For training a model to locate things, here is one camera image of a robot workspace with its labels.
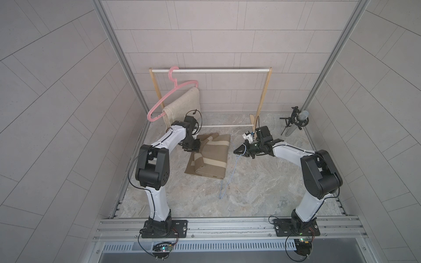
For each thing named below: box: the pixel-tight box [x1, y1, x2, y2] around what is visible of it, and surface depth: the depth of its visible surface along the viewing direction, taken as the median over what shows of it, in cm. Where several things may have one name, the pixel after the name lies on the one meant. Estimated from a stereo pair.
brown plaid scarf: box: [184, 132, 231, 180], surface depth 92 cm
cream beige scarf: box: [162, 87, 202, 132], surface depth 91 cm
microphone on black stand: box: [279, 106, 310, 136], surface depth 93 cm
